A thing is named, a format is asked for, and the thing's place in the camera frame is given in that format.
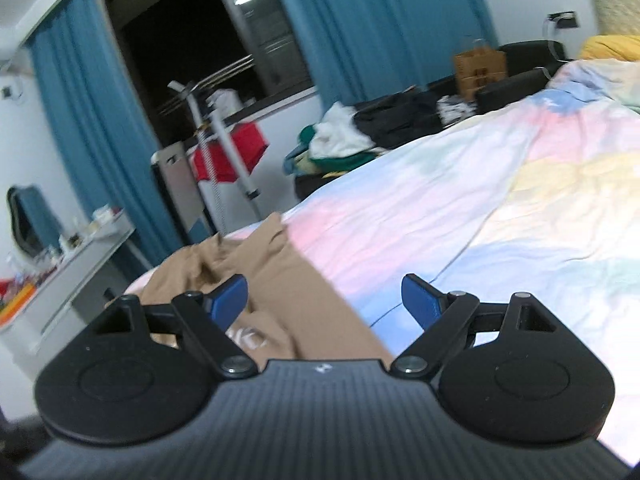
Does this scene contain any black garment pile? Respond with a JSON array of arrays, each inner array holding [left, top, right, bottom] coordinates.
[[352, 87, 451, 148]]

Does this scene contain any red garment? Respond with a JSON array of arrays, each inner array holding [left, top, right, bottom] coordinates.
[[192, 122, 271, 184]]

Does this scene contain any white patterned cloth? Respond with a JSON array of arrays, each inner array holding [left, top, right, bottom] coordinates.
[[436, 95, 478, 123]]

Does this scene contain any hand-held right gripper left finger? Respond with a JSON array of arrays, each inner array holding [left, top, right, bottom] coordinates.
[[92, 274, 258, 380]]

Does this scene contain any black-framed mirror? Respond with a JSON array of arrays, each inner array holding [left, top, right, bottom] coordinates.
[[6, 185, 63, 258]]

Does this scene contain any tan garment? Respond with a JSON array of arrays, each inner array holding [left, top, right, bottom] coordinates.
[[131, 212, 396, 361]]

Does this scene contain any brown paper bag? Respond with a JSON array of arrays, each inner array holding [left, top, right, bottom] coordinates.
[[452, 37, 508, 96]]

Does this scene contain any black wall socket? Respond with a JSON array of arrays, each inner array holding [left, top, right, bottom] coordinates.
[[547, 10, 580, 30]]

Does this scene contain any white clothes drying stand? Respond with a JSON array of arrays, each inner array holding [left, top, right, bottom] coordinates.
[[167, 80, 263, 233]]

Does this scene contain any black sofa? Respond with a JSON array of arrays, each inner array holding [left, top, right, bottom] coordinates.
[[292, 40, 568, 201]]

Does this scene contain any beige quilted headboard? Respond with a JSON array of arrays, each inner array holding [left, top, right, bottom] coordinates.
[[586, 0, 640, 37]]

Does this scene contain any pastel patchwork duvet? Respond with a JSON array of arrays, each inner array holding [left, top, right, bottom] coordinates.
[[122, 60, 640, 466]]

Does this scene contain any cluster of small toiletries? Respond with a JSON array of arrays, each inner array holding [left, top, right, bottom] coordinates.
[[0, 205, 126, 291]]

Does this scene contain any white crumpled garment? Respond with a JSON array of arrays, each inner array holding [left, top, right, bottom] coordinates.
[[310, 102, 371, 158]]

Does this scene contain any white charger cable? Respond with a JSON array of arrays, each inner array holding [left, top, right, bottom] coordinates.
[[542, 14, 566, 63]]

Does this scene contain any grey chair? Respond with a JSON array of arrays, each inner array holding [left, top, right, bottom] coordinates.
[[151, 141, 216, 246]]

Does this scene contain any blue curtain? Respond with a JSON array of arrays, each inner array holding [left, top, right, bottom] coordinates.
[[27, 0, 183, 271], [262, 0, 501, 111]]

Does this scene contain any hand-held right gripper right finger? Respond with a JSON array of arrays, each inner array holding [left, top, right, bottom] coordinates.
[[391, 274, 556, 380]]

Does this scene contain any yellow pillow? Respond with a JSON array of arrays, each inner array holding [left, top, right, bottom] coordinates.
[[579, 35, 640, 62]]

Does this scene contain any orange box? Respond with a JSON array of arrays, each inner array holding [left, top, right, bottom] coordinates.
[[0, 282, 38, 318]]

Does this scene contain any white desk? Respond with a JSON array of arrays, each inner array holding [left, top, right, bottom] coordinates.
[[0, 210, 151, 356]]

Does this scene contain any dark window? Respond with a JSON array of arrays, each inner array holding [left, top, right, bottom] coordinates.
[[95, 0, 321, 148]]

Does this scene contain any white hanging garment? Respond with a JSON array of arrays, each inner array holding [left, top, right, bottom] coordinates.
[[207, 88, 246, 113]]

